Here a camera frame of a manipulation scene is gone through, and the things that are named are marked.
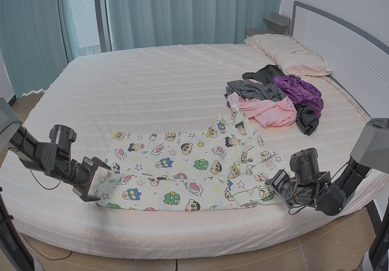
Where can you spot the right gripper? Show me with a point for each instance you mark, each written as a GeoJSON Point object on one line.
{"type": "Point", "coordinates": [284, 186]}

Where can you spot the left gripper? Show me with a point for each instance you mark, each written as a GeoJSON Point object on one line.
{"type": "Point", "coordinates": [80, 175]}

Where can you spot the white printed pyjama top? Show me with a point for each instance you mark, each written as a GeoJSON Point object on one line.
{"type": "Point", "coordinates": [182, 166]}

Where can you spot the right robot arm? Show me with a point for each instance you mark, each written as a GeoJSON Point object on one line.
{"type": "Point", "coordinates": [340, 190]}

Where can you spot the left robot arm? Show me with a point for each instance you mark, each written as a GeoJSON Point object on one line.
{"type": "Point", "coordinates": [36, 154]}

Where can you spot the bed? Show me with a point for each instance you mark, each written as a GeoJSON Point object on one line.
{"type": "Point", "coordinates": [121, 96]}

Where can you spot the black garment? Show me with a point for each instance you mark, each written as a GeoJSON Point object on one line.
{"type": "Point", "coordinates": [264, 73]}
{"type": "Point", "coordinates": [307, 120]}

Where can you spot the pink garment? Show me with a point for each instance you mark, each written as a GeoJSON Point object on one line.
{"type": "Point", "coordinates": [273, 114]}

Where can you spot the purple garment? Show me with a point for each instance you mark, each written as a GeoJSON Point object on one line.
{"type": "Point", "coordinates": [297, 90]}

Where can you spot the grey garment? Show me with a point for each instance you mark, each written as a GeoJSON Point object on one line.
{"type": "Point", "coordinates": [252, 90]}

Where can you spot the cream pillow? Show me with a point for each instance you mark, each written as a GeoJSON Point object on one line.
{"type": "Point", "coordinates": [291, 57]}

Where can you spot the grey bedside table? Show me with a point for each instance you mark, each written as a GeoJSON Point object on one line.
{"type": "Point", "coordinates": [276, 20]}

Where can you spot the blue-green curtain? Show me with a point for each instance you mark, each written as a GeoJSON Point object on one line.
{"type": "Point", "coordinates": [188, 2]}
{"type": "Point", "coordinates": [30, 20]}

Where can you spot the window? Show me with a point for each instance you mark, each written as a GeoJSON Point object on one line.
{"type": "Point", "coordinates": [82, 5]}

